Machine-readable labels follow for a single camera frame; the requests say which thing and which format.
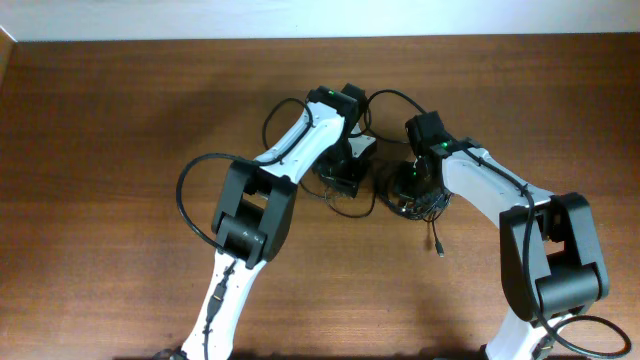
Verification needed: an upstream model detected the black usb cable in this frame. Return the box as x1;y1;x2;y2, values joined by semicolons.
374;159;455;259
298;174;379;220

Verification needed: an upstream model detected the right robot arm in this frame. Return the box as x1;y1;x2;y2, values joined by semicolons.
391;112;610;359

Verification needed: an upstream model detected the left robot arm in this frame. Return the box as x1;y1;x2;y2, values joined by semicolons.
171;84;376;359

